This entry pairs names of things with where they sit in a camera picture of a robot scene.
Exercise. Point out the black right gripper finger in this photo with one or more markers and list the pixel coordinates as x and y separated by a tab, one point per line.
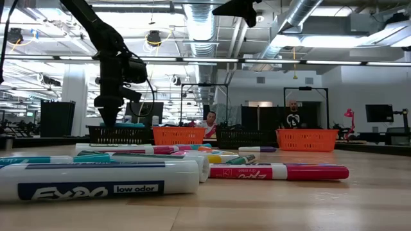
237	8

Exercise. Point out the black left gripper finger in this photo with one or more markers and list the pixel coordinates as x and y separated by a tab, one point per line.
110	115

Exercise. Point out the blue highlighter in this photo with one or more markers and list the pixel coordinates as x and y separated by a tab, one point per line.
131	125

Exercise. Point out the white magenta Expo marker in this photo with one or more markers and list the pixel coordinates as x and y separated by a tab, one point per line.
112	150

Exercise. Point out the chunky blue Expo marker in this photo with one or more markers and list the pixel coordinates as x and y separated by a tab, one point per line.
96	174

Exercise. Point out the chunky teal Expo marker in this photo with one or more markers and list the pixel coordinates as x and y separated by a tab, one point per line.
38	159

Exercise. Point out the chunky green Expo marker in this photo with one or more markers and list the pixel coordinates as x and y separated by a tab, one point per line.
204	170

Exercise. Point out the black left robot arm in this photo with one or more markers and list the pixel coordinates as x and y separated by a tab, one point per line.
96	25

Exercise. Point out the yellow bottle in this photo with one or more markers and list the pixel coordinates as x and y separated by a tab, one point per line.
127	119

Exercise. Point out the black plastic basket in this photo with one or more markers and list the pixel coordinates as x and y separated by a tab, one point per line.
118	136
247	139

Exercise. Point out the round ceiling sensor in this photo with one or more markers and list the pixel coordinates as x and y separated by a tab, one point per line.
260	18

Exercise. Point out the white building column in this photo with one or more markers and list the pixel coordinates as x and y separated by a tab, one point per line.
75	102

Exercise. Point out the white bottle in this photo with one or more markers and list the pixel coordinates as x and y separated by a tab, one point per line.
155	120

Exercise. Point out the black computer monitor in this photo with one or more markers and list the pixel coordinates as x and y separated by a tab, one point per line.
157	112

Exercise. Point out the black partition panel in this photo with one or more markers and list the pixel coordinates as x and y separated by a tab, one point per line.
57	118

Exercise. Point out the overhead LED light bar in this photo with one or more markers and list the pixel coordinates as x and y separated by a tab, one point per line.
208	60

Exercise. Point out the black ceiling-hung device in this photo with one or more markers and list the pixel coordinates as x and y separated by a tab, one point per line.
154	38
14	35

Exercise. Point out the orange plastic basket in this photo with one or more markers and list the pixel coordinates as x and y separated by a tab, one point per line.
178	137
306	139

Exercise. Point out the thin pink marker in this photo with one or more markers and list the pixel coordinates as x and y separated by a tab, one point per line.
186	153

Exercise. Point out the thin orange marker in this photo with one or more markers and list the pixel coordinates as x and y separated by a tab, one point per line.
205	149

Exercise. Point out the black curtain screen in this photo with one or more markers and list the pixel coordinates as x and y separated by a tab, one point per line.
263	117

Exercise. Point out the thin yellow marker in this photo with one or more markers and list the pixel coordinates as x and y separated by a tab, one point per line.
221	158

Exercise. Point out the thin green marker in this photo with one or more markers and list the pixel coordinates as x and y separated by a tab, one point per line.
242	159

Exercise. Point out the purple-capped white marker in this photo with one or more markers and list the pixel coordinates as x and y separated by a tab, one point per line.
257	149

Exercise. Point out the pink desk lamp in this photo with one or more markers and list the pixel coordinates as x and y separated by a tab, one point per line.
349	113

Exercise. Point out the thin red Expo marker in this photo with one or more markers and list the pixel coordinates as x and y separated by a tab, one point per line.
314	173

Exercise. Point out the silver spiral air duct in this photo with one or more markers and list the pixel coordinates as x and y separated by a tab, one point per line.
200	25
302	13

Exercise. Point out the black metal rig frame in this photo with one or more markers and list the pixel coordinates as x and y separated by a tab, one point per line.
204	84
305	88

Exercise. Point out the black wall monitor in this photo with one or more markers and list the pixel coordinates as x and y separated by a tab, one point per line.
379	113

